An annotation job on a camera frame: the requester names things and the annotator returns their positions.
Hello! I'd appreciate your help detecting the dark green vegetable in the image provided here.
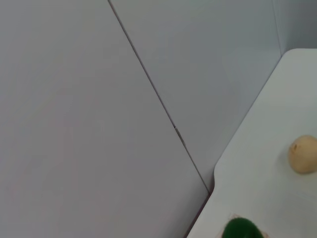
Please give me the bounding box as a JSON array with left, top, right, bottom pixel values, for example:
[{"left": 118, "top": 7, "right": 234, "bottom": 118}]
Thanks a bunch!
[{"left": 221, "top": 217, "right": 264, "bottom": 238}]

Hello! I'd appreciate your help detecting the round egg yolk pastry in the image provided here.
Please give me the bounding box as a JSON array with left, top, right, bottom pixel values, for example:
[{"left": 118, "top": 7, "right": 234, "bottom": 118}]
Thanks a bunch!
[{"left": 288, "top": 135, "right": 317, "bottom": 174}]

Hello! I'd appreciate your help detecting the beige canvas tote bag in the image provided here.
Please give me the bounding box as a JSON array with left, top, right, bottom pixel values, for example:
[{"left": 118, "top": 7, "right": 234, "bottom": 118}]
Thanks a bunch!
[{"left": 219, "top": 212, "right": 270, "bottom": 238}]

